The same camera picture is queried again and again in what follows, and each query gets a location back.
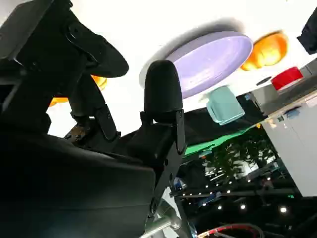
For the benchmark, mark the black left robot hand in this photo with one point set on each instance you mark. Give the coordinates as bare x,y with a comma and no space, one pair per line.
309,32

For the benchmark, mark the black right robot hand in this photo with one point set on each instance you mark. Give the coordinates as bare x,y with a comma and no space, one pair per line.
62,178

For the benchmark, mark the orange toy bread roll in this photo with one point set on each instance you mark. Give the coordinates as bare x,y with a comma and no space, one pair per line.
270,52
100,83

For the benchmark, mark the red emergency stop button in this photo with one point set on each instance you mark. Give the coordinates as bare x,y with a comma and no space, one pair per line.
287,78

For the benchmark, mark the black round disc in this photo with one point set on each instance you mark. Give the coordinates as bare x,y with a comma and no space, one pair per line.
264,81

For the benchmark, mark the grey control box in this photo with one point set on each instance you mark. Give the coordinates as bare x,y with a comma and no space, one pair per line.
270,101

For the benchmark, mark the lilac plate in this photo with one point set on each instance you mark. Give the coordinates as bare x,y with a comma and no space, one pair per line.
210,59

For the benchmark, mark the pale green mug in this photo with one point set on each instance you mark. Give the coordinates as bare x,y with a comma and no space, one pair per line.
225,106

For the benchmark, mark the silver metal pipe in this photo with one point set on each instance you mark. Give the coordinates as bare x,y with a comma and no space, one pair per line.
166,223

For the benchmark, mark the white cabinet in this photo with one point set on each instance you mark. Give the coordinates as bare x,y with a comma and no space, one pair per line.
294,148

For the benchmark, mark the green cloth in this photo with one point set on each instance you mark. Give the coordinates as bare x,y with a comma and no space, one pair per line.
218,141

